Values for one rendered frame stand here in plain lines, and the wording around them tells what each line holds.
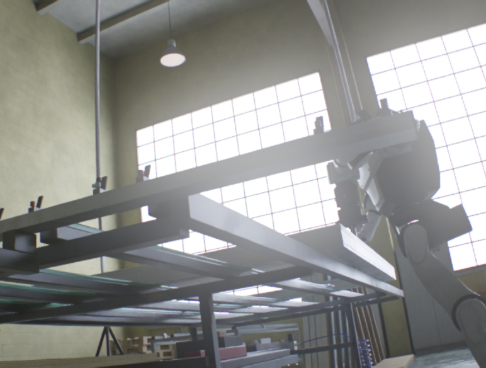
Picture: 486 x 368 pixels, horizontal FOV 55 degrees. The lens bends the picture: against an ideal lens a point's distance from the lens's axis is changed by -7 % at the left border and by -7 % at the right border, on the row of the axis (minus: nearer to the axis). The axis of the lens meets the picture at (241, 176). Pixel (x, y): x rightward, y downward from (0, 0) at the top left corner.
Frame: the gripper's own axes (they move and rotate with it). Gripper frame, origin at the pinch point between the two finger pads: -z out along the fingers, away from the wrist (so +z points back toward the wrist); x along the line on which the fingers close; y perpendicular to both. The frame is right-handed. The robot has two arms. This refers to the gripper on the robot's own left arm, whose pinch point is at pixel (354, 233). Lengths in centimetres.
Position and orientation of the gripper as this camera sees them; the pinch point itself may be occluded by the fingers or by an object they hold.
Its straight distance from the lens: 182.4
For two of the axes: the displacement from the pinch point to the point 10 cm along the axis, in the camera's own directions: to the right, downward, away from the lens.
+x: 9.1, -2.4, -3.3
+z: -1.3, -9.4, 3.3
